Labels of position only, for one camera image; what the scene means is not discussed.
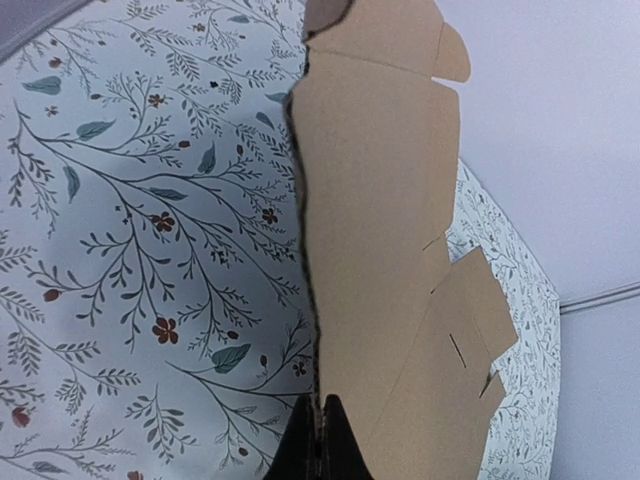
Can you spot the brown cardboard box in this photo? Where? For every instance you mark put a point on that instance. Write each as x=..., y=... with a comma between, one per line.
x=405, y=336

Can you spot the floral patterned table mat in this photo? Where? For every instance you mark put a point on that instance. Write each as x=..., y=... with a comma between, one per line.
x=152, y=322

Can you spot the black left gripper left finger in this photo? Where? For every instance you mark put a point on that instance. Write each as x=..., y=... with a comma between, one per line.
x=296, y=458

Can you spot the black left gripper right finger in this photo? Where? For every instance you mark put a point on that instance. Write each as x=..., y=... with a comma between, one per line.
x=341, y=455

